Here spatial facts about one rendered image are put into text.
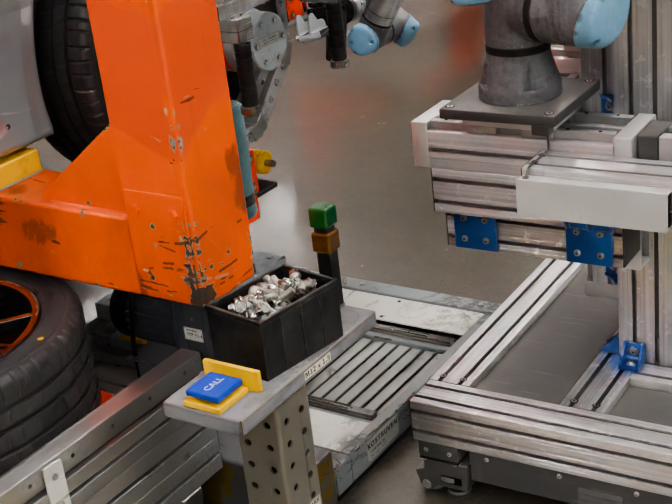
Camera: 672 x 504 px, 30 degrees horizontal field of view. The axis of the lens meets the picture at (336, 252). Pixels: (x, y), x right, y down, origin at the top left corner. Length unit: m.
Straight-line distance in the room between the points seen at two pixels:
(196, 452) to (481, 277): 1.28
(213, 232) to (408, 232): 1.62
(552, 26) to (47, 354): 1.06
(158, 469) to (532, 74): 1.01
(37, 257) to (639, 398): 1.22
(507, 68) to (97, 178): 0.78
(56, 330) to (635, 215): 1.06
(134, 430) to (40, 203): 0.49
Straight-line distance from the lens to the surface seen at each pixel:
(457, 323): 3.11
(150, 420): 2.37
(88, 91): 2.69
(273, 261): 3.20
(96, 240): 2.43
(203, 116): 2.24
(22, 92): 2.63
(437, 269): 3.58
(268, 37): 2.75
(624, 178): 2.13
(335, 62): 2.86
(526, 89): 2.25
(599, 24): 2.14
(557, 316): 2.83
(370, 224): 3.93
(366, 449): 2.69
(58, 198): 2.49
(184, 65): 2.19
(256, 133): 2.98
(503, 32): 2.24
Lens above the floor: 1.51
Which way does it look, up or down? 24 degrees down
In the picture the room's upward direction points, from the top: 7 degrees counter-clockwise
